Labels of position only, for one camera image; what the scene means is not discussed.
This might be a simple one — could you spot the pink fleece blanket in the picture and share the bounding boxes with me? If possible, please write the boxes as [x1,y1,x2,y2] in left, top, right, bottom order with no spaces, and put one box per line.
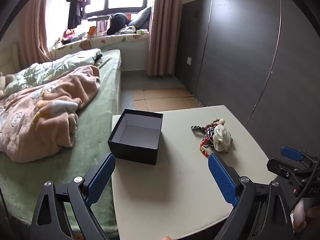
[1,65,100,163]

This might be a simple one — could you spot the flattened cardboard sheets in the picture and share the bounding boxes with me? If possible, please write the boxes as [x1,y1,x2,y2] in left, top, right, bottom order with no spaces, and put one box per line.
[133,88,200,112]

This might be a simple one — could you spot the black jewelry box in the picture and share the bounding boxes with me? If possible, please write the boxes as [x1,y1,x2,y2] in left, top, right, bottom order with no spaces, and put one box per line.
[108,109,163,165]

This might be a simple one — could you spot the right pink curtain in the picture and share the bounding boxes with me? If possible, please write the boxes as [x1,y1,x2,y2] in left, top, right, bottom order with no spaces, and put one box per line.
[146,0,182,76]

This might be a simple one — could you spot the red string bracelet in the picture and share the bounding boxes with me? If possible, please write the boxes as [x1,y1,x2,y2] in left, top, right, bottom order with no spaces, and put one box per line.
[199,133,216,158]

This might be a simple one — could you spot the beige plush toy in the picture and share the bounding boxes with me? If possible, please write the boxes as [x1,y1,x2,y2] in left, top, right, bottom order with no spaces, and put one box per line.
[0,72,15,98]

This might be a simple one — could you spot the dark hanging clothes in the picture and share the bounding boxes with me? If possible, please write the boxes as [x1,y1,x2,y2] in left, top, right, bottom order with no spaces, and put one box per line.
[66,0,91,29]

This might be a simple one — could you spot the pink curtain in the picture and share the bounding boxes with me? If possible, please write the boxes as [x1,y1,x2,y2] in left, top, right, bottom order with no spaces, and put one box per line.
[18,0,53,68]
[146,0,182,76]

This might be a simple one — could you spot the colourful plush toy on sill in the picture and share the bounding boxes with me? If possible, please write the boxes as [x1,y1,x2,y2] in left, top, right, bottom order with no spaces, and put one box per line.
[61,29,75,42]

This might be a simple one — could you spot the light green floral duvet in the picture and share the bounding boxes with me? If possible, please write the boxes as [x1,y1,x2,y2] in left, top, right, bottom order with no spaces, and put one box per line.
[3,49,103,97]

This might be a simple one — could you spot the white cloth pouch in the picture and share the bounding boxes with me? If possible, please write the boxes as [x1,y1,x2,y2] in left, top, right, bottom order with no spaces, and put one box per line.
[213,125,232,152]

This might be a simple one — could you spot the green bed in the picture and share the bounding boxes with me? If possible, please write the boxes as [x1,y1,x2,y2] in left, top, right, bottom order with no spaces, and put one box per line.
[1,49,121,239]

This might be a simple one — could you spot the black cable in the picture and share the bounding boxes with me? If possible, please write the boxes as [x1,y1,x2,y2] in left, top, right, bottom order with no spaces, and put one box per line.
[288,154,320,213]

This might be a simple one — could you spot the person's right hand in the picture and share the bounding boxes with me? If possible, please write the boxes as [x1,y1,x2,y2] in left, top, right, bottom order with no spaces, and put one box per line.
[291,198,319,232]

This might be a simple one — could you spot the floral window seat cushion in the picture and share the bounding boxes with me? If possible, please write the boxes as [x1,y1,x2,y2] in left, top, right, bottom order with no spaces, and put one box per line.
[50,33,149,59]

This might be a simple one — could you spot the left pink curtain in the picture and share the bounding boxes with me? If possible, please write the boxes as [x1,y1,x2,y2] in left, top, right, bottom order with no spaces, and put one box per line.
[18,0,53,68]

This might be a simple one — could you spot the black bag on sill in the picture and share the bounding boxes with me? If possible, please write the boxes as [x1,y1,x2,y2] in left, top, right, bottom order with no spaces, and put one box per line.
[107,12,130,35]

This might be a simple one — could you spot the grey pillow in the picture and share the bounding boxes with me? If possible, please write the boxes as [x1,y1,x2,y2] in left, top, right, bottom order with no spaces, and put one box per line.
[129,7,151,30]

